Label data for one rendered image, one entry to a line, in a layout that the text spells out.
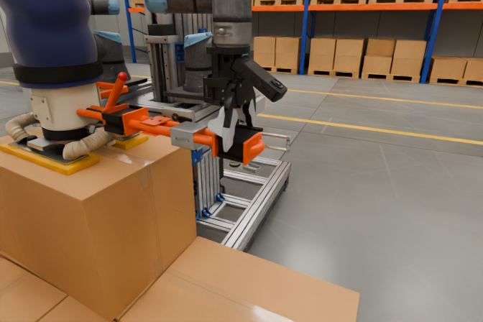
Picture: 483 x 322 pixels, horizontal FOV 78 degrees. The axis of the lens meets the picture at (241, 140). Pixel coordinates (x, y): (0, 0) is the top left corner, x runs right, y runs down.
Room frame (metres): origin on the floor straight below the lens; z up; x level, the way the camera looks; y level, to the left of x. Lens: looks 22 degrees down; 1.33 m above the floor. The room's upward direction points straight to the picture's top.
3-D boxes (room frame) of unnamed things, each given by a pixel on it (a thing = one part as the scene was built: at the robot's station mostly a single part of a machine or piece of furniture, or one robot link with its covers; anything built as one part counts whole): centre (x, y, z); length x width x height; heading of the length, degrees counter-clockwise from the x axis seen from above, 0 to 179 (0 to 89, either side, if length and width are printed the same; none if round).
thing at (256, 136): (0.60, 0.01, 1.07); 0.08 x 0.07 x 0.05; 61
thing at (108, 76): (1.51, 0.63, 1.09); 0.15 x 0.15 x 0.10
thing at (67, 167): (0.82, 0.58, 0.97); 0.34 x 0.10 x 0.05; 61
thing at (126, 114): (0.78, 0.31, 1.07); 0.10 x 0.08 x 0.06; 151
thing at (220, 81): (0.63, 0.02, 1.21); 0.09 x 0.08 x 0.12; 61
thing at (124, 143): (0.98, 0.49, 0.97); 0.34 x 0.10 x 0.05; 61
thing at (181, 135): (0.67, 0.12, 1.07); 0.07 x 0.07 x 0.04; 61
